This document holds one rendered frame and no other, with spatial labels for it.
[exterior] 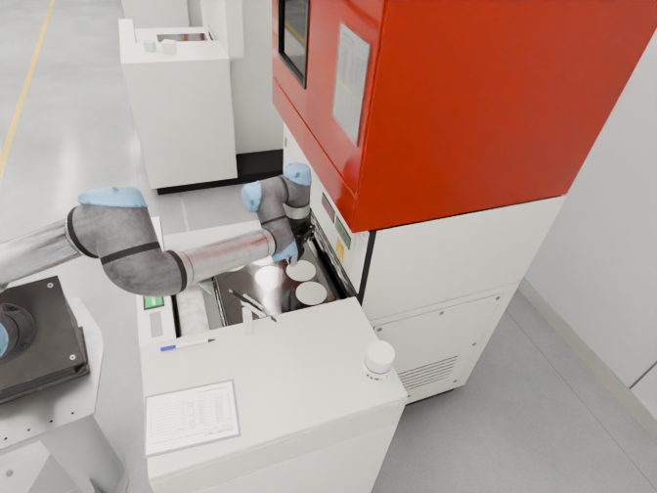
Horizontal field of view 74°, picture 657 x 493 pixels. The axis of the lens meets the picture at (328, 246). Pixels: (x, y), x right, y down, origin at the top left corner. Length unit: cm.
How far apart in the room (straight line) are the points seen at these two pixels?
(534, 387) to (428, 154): 174
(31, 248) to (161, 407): 45
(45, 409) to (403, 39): 125
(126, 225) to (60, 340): 55
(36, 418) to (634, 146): 244
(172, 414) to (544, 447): 178
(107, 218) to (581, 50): 110
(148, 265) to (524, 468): 190
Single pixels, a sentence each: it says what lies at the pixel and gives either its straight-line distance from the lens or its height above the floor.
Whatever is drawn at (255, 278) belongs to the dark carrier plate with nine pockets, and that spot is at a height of 90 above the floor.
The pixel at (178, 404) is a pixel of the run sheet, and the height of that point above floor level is 97.
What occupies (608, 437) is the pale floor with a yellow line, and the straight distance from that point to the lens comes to 264.
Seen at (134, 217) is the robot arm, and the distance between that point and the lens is 93.
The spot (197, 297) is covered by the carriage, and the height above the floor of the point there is 88.
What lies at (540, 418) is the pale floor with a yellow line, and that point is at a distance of 251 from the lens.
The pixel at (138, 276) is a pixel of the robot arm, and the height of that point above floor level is 132.
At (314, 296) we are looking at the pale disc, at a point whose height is 90.
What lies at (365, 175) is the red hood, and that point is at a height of 140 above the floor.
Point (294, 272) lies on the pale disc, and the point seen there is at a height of 90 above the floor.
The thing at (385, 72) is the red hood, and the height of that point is 165.
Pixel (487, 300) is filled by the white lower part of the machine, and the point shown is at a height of 76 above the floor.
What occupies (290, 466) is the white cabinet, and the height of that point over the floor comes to 78.
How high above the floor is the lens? 196
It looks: 42 degrees down
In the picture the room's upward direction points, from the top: 6 degrees clockwise
